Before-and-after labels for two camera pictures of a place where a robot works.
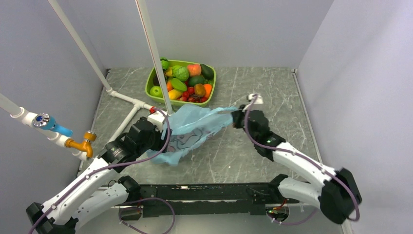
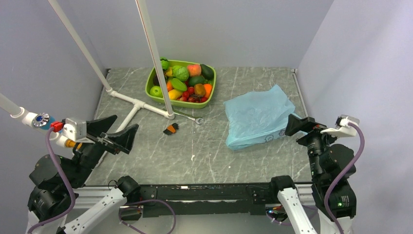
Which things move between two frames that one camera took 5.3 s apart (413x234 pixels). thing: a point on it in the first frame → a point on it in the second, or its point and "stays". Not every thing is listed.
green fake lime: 196,80 stays
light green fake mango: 178,85 stays
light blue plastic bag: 189,127 → 257,117
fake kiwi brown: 199,89 stays
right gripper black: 237,115 → 307,123
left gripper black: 159,134 → 123,139
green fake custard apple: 180,72 stays
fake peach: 194,69 stays
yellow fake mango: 174,94 stays
